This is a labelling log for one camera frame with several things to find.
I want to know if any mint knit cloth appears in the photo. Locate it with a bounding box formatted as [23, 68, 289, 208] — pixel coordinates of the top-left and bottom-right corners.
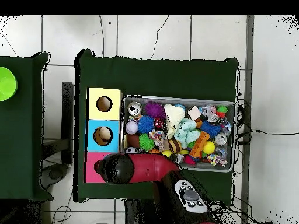
[173, 117, 201, 150]

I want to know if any large dark green tablecloth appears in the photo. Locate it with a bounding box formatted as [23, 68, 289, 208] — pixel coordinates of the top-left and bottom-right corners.
[73, 48, 239, 206]

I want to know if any silver drink can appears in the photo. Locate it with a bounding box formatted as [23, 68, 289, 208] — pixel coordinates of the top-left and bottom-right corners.
[127, 101, 142, 117]

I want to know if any cream knit cloth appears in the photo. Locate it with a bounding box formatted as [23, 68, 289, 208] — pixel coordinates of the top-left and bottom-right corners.
[163, 103, 186, 140]

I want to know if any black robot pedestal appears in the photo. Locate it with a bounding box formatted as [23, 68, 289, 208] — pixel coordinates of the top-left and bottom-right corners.
[124, 199, 164, 224]

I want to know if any white baseball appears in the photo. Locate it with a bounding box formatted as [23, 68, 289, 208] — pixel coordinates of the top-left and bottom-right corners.
[125, 121, 138, 135]

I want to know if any small soccer ball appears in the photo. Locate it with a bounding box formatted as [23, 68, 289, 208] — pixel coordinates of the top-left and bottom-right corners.
[125, 146, 140, 155]

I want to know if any beige brown ball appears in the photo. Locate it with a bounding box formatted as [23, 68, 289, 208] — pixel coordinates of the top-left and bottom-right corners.
[98, 127, 112, 144]

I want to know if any silver mesh bin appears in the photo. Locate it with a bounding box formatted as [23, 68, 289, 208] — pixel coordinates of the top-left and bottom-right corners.
[117, 93, 237, 173]

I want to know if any purple spiky ball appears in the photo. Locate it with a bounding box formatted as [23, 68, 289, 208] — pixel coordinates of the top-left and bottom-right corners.
[144, 101, 167, 120]

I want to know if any wooden box with three holes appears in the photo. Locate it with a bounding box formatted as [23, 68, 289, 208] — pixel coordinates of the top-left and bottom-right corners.
[83, 87, 123, 184]

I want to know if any yellow ball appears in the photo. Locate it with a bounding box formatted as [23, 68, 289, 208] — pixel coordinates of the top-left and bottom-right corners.
[203, 141, 216, 155]

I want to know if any black power cable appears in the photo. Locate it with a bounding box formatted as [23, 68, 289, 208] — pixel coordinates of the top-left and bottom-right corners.
[235, 129, 299, 137]

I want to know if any grey stand base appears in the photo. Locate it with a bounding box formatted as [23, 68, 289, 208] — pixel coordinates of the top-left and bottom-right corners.
[40, 163, 69, 190]

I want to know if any lime green bowl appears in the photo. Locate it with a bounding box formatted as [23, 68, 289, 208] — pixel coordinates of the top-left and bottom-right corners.
[0, 66, 18, 102]

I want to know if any small dark green tablecloth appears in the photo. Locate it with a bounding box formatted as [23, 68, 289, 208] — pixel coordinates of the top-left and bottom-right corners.
[0, 51, 54, 202]

